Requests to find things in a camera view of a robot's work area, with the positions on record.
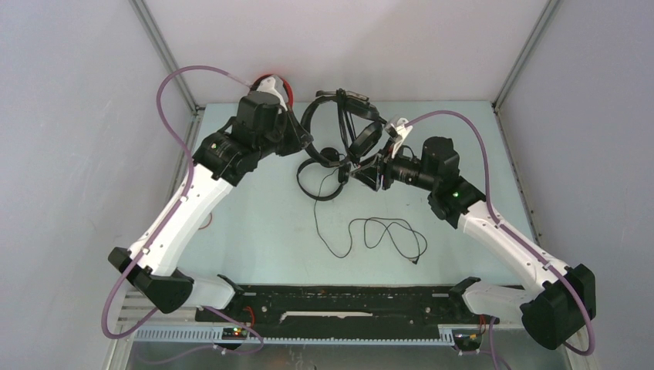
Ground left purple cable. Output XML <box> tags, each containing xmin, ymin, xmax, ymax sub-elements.
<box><xmin>100</xmin><ymin>65</ymin><xmax>267</xmax><ymax>356</ymax></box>

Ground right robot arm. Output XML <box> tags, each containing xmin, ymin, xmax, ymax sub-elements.
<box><xmin>350</xmin><ymin>136</ymin><xmax>596</xmax><ymax>350</ymax></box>

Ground red headphones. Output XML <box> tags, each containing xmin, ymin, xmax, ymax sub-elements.
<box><xmin>251</xmin><ymin>74</ymin><xmax>294</xmax><ymax>111</ymax></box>

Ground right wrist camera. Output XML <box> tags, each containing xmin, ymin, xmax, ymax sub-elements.
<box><xmin>384</xmin><ymin>116</ymin><xmax>413</xmax><ymax>158</ymax></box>

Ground aluminium frame rail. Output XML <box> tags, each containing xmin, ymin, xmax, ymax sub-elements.
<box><xmin>117</xmin><ymin>291</ymin><xmax>584</xmax><ymax>348</ymax></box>

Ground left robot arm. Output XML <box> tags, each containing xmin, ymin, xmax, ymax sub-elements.
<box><xmin>108</xmin><ymin>91</ymin><xmax>308</xmax><ymax>321</ymax></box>

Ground small headphones black cable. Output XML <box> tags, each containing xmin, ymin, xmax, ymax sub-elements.
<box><xmin>312</xmin><ymin>166</ymin><xmax>428</xmax><ymax>265</ymax></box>

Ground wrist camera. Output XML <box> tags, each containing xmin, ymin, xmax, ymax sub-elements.
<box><xmin>384</xmin><ymin>116</ymin><xmax>413</xmax><ymax>158</ymax></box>
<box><xmin>251</xmin><ymin>75</ymin><xmax>288</xmax><ymax>111</ymax></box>

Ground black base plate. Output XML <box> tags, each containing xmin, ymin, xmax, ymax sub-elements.
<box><xmin>223</xmin><ymin>284</ymin><xmax>491</xmax><ymax>341</ymax></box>

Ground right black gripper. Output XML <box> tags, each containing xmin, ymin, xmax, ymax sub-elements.
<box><xmin>350</xmin><ymin>136</ymin><xmax>438</xmax><ymax>192</ymax></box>

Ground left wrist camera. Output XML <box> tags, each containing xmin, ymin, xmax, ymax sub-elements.
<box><xmin>251</xmin><ymin>75</ymin><xmax>288</xmax><ymax>111</ymax></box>

